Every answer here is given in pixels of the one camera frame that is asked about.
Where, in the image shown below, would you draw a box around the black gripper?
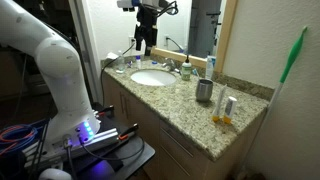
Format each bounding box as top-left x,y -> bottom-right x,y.
134,4 -> 159,57

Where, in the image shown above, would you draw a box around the chrome tap faucet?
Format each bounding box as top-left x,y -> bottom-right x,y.
162,57 -> 181,74

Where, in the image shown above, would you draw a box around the small white blue-capped bottle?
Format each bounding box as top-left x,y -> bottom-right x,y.
135,55 -> 143,70

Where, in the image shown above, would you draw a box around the white paper cards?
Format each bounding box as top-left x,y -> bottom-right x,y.
105,51 -> 120,61

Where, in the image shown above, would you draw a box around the white oval sink basin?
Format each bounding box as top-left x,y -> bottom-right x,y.
130,68 -> 177,87

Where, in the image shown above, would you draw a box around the green soap pump bottle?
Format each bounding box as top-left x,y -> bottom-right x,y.
180,54 -> 193,82

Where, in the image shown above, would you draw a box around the beige vanity cabinet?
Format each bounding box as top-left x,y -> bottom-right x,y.
101,72 -> 268,180

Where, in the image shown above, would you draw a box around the white toothpaste tube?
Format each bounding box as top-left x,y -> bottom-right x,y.
204,55 -> 217,81

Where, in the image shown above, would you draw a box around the steel cup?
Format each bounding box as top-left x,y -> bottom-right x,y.
195,78 -> 214,103

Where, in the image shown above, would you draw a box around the wood-framed mirror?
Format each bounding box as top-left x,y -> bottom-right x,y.
146,0 -> 240,74

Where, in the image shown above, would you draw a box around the thin white orange-capped tube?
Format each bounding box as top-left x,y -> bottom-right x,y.
211,84 -> 228,123

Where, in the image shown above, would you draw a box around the wide white orange-capped tube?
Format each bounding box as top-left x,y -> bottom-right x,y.
222,96 -> 238,126

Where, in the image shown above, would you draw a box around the green and white brush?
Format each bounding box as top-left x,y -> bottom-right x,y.
233,25 -> 309,180

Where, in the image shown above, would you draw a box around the white round device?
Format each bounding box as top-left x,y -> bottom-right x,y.
37,167 -> 73,180

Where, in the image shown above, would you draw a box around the white wall outlet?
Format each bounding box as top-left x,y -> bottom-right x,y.
128,35 -> 137,50

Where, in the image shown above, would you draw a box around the black power cable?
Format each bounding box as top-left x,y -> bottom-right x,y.
99,40 -> 137,109

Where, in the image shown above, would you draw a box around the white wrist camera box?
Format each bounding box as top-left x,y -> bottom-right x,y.
116,0 -> 138,13

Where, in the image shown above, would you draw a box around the orange-handled clamp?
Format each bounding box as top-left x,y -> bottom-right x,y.
117,122 -> 140,141
94,104 -> 116,118

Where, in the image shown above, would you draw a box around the aluminium robot base mount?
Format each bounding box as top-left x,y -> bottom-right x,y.
22,125 -> 122,168

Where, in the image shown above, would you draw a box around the black base cable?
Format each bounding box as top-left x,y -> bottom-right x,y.
78,132 -> 146,162

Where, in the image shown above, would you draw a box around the blue and orange cable bundle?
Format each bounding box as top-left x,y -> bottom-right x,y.
0,123 -> 40,156

